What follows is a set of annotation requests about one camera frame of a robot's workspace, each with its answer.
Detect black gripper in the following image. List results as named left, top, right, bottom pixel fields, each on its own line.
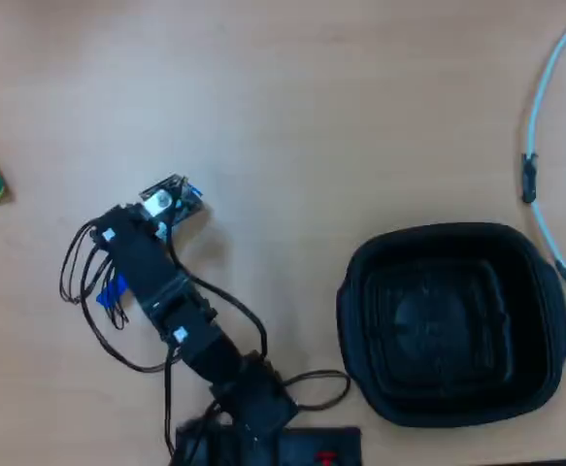
left=90, top=202, right=168, bottom=258

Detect black plastic bowl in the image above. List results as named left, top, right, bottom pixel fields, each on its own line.
left=335, top=221, right=566, bottom=429

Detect blue tape piece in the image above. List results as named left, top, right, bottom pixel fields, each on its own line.
left=95, top=275, right=129, bottom=308

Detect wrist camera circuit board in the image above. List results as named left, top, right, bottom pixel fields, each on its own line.
left=139, top=172, right=205, bottom=228

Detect thin black servo cable bundle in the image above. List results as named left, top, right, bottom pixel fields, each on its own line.
left=58, top=216, right=170, bottom=375

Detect black camera cable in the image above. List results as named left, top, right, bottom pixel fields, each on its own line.
left=163, top=225, right=269, bottom=363

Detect black base cable loop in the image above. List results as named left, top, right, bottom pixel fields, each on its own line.
left=282, top=369, right=352, bottom=413

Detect black cable clip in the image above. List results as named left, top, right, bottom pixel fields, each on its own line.
left=520, top=151, right=540, bottom=205

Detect white cable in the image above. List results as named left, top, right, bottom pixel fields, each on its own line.
left=524, top=0, right=566, bottom=315

